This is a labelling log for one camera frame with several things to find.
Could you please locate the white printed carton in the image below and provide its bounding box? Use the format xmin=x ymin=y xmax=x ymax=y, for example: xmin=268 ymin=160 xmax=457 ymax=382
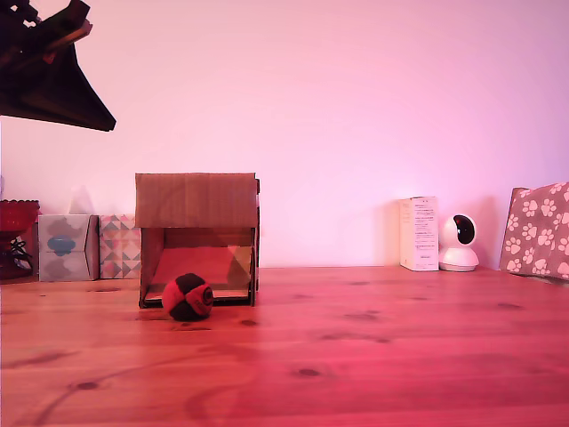
xmin=397 ymin=196 xmax=440 ymax=272

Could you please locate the red glass bowl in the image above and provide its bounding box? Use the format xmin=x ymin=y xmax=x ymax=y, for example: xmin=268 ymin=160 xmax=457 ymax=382
xmin=0 ymin=199 xmax=40 ymax=280

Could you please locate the paw print cushion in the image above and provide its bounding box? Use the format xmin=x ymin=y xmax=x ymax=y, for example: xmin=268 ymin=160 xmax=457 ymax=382
xmin=498 ymin=181 xmax=569 ymax=282

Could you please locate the grey cloud print tissue box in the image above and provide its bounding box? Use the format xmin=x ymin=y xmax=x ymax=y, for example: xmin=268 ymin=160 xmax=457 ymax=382
xmin=37 ymin=213 xmax=100 ymax=283

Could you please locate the cardboard dice tower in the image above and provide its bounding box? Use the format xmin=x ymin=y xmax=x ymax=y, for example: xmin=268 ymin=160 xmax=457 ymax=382
xmin=134 ymin=172 xmax=262 ymax=309

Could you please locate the small white round camera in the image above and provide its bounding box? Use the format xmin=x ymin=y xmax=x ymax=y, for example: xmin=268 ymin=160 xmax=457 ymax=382
xmin=438 ymin=213 xmax=480 ymax=272

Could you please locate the black cord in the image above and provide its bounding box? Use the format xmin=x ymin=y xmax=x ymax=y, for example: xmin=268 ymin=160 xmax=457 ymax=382
xmin=7 ymin=237 xmax=35 ymax=273

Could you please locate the red and black footbag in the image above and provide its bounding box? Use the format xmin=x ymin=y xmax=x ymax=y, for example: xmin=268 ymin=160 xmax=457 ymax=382
xmin=161 ymin=272 xmax=215 ymax=322

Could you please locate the triangle pattern tissue box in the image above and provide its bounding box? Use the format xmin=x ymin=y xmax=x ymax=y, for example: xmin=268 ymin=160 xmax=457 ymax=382
xmin=98 ymin=213 xmax=142 ymax=280

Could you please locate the white tissue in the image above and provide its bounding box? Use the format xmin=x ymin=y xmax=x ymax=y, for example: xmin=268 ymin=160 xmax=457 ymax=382
xmin=67 ymin=185 xmax=95 ymax=216

